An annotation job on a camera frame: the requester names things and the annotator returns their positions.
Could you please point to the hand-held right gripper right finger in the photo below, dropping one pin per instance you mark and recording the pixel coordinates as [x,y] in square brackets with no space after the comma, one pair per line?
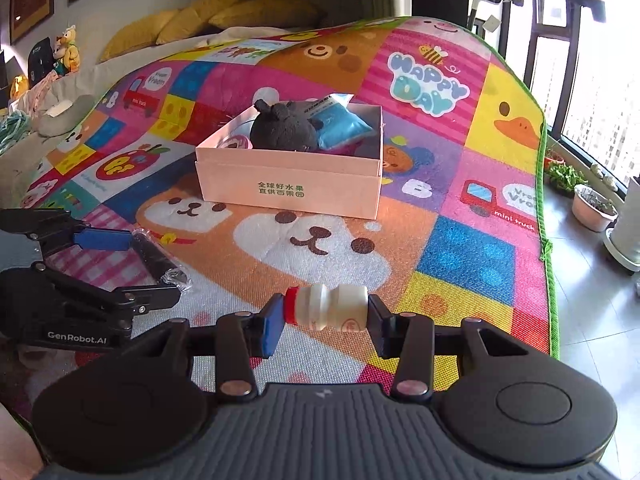
[377,327]

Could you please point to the yellow pillow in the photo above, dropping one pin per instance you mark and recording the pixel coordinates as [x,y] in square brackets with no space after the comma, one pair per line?
[137,35]
[262,12]
[202,12]

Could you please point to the green potted plant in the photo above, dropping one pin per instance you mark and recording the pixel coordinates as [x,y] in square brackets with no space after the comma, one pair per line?
[565,175]

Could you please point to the yellow plush bear toy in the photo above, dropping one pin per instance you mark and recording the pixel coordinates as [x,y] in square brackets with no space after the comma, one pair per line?
[66,52]

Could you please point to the colourful cartoon play mat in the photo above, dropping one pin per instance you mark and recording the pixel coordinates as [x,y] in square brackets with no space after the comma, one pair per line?
[350,240]

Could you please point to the black bag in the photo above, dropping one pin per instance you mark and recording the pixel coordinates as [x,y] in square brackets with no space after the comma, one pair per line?
[41,60]

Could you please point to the teal cloth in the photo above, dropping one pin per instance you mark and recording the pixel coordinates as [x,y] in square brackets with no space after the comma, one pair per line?
[14,132]

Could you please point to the pink cardboard box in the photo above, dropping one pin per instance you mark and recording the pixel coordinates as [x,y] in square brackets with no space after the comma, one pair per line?
[290,185]

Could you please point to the small white bottle red cap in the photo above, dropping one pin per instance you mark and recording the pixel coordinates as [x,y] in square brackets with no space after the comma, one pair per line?
[325,307]

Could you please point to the tall white planter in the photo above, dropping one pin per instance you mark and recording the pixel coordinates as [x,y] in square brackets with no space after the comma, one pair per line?
[625,230]

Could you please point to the small yellow toy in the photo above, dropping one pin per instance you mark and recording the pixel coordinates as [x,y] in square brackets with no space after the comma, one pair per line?
[19,87]

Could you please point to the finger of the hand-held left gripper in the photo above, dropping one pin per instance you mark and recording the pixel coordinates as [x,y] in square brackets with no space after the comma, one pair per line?
[125,297]
[102,239]

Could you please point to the white flower pot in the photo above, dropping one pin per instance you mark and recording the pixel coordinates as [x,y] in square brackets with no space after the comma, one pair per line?
[595,210]

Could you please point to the black cylinder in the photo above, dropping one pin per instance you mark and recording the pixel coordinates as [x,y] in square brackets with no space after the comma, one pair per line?
[157,257]

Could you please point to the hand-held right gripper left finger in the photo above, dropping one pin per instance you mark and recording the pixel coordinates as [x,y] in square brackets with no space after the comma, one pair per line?
[273,330]

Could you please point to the small ornaments on window sill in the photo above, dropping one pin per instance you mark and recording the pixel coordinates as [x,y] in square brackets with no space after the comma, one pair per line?
[604,176]

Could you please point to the pink round toy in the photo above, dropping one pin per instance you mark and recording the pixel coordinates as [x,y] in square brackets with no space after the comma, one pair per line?
[235,143]

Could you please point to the blue tissue packet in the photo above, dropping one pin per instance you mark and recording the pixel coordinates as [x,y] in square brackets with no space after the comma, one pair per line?
[342,122]

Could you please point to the dark grey plush toy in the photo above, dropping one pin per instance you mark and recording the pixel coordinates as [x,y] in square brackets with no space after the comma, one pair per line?
[285,127]

